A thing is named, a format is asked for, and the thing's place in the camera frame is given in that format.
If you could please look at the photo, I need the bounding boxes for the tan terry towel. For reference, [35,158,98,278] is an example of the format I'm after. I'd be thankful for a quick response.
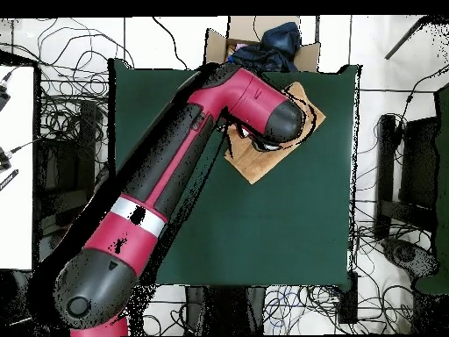
[223,81,326,185]

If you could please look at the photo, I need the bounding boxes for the dark chair base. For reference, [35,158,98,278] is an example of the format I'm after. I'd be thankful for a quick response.
[381,238,438,278]

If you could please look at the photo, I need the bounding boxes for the black flat strip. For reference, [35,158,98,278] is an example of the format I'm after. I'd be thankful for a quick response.
[0,168,19,192]

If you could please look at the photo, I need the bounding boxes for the blue cable bundle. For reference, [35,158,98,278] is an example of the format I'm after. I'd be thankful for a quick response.
[262,283,339,333]

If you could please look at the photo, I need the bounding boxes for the single black cable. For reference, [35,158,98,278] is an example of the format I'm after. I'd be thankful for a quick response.
[152,16,190,69]

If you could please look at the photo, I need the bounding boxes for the dark green table cloth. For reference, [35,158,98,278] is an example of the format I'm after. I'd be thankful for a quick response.
[108,57,360,287]

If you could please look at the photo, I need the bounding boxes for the black rectangular block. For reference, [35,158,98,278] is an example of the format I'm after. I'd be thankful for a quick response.
[338,270,360,325]

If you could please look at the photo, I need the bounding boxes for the dark blue clothes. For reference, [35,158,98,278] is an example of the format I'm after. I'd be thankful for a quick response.
[225,21,303,73]

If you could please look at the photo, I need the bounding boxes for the black rod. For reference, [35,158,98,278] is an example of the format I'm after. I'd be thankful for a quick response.
[384,15,431,61]

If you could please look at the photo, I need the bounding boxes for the cardboard box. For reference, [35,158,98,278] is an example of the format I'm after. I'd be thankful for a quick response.
[203,15,321,73]

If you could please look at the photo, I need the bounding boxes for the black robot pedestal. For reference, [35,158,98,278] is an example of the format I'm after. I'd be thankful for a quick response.
[184,284,267,336]

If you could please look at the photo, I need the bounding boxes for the white desk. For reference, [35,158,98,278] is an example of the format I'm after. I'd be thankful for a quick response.
[0,64,36,271]

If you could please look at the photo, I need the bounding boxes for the green covered table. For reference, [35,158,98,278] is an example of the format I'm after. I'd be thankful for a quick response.
[413,83,449,296]

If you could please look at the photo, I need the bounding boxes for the black metal frame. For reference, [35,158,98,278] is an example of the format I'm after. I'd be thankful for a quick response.
[373,113,439,240]
[34,99,103,229]

